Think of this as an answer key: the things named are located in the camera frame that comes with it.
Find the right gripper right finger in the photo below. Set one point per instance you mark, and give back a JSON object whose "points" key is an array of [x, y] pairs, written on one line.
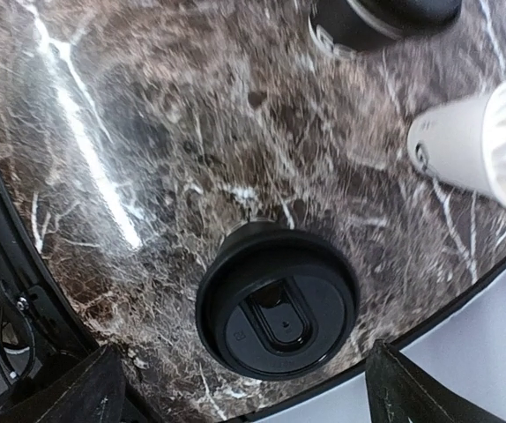
{"points": [[400, 391]]}

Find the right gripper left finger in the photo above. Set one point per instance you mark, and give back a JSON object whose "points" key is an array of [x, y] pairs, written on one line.
{"points": [[92, 391]]}

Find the black cup lid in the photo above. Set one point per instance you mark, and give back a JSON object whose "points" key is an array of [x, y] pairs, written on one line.
{"points": [[277, 306]]}

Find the white cup holding straws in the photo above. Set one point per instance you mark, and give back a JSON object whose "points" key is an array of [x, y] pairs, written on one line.
{"points": [[446, 143]]}

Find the single black paper cup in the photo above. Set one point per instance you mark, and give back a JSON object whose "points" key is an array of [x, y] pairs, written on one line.
{"points": [[247, 229]]}

